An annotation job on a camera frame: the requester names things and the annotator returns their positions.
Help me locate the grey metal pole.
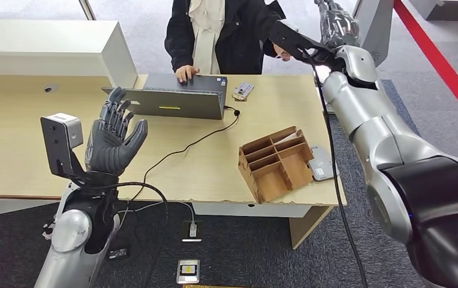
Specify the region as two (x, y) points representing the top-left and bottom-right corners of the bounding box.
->
(79, 0), (98, 22)

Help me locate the wooden compartment organizer box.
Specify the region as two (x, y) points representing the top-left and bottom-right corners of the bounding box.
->
(237, 125), (315, 204)

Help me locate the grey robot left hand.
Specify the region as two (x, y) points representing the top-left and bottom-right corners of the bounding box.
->
(85, 87), (149, 176)

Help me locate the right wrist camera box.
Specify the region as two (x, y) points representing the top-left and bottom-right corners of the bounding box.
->
(267, 20), (335, 64)

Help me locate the silver floor socket box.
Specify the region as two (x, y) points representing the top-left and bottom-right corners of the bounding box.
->
(176, 259), (201, 286)

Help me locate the black laptop power cable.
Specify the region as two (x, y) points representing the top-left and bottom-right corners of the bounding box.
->
(131, 105), (241, 202)

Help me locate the person's right hand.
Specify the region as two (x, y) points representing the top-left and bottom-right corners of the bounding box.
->
(175, 64), (201, 83)

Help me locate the white ID card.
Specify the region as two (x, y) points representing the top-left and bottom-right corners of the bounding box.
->
(237, 82), (255, 98)

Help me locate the white room key card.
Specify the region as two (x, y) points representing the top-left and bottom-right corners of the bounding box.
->
(278, 132), (299, 145)

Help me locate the white kiosk stand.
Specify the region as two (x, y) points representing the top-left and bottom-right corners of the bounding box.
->
(314, 0), (394, 114)

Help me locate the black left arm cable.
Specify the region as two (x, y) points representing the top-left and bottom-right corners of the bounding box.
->
(78, 182), (170, 239)

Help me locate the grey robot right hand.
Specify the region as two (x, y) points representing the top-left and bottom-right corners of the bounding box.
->
(314, 0), (361, 50)

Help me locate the white stand base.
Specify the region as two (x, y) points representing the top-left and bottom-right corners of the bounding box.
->
(408, 0), (458, 23)

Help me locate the person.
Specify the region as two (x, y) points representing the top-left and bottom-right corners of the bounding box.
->
(164, 0), (293, 83)

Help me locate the wooden desk side panel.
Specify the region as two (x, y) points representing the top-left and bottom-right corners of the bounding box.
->
(288, 206), (333, 250)

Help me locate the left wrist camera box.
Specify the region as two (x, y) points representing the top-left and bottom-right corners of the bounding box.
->
(40, 113), (84, 179)

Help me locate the black power adapter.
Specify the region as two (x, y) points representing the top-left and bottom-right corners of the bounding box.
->
(107, 248), (131, 261)

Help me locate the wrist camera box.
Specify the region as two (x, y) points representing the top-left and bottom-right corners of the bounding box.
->
(40, 113), (84, 179)
(267, 20), (335, 64)

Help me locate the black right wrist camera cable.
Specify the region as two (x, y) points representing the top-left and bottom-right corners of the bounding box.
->
(302, 49), (369, 288)

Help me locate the white cable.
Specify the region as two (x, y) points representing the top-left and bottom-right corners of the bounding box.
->
(117, 200), (196, 239)

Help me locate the white plug adapter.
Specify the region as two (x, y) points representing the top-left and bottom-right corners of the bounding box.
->
(181, 220), (203, 243)

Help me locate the grey laptop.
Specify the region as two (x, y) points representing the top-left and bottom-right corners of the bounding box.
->
(103, 73), (228, 121)

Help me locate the white counter cabinet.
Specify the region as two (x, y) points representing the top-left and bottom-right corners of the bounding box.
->
(0, 20), (139, 89)

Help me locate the person's left hand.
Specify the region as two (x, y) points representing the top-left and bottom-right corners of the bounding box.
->
(272, 43), (292, 62)

